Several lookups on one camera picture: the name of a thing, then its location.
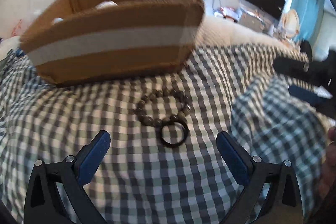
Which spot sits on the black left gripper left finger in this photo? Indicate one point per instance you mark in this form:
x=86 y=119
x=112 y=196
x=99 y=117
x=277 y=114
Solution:
x=43 y=203

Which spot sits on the brown cardboard box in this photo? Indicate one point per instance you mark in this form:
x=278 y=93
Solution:
x=79 y=41

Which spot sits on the blue side curtain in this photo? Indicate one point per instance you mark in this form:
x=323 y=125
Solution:
x=310 y=14

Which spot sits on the grey storage cabinet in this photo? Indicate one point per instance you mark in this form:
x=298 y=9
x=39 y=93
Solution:
x=250 y=20

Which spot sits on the white quilted mattress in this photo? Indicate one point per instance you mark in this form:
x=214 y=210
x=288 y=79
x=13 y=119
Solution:
x=217 y=32

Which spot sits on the checkered bed sheet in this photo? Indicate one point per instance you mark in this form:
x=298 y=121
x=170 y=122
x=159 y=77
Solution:
x=232 y=89

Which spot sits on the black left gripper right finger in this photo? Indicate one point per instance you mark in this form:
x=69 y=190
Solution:
x=283 y=201

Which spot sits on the right hand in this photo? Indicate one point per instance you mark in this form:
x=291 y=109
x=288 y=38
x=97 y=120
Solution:
x=328 y=167

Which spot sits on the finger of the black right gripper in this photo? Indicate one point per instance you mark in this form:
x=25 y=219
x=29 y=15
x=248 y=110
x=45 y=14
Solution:
x=310 y=97
x=317 y=73

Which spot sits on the round gold-framed mirror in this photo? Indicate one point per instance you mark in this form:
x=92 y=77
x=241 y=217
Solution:
x=290 y=23

